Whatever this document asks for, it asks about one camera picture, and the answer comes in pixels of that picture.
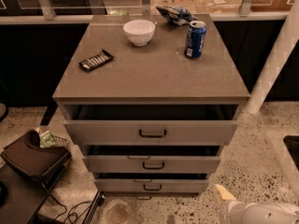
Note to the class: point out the white ceramic bowl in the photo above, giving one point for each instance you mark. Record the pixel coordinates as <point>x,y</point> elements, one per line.
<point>139,32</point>

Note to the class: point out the green packet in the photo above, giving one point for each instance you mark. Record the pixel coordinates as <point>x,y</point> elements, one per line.
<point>47,139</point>

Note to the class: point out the black side table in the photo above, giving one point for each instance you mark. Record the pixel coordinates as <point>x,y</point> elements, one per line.
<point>23,200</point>

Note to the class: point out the grey bottom drawer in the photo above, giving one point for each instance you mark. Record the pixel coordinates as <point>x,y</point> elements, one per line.
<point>151,183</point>

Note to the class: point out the grey drawer cabinet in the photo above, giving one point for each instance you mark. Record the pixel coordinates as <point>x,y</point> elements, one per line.
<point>156,74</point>

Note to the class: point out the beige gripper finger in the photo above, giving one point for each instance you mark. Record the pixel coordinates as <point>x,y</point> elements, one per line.
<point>225,194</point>

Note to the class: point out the grey middle drawer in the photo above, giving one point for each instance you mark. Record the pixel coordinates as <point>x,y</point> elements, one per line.
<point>152,159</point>

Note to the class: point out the blue soda can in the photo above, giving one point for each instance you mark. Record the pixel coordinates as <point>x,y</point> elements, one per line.
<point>195,38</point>

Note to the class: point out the black snack bar wrapper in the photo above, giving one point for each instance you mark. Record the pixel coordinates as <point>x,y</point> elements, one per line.
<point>96,61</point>

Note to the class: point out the metal glass railing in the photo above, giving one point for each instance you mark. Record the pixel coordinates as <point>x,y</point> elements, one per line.
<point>82,11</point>

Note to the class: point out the grey top drawer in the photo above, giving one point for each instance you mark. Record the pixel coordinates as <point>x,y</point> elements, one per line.
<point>152,125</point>

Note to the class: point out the crumpled blue chip bag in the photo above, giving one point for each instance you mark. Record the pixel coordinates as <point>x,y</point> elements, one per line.
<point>176,15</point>

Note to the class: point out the black curved seat object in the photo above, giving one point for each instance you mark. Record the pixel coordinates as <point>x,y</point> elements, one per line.
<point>27,157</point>

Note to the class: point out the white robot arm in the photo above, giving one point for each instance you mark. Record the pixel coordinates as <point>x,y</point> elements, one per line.
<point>236,212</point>

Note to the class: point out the black object right edge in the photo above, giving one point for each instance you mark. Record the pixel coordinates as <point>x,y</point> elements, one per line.
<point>292,144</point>

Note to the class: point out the grey drawer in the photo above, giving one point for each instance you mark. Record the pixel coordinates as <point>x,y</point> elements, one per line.
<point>152,159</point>
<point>152,125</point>
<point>151,183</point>

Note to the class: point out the wire basket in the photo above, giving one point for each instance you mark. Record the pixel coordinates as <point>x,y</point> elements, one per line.
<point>62,142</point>

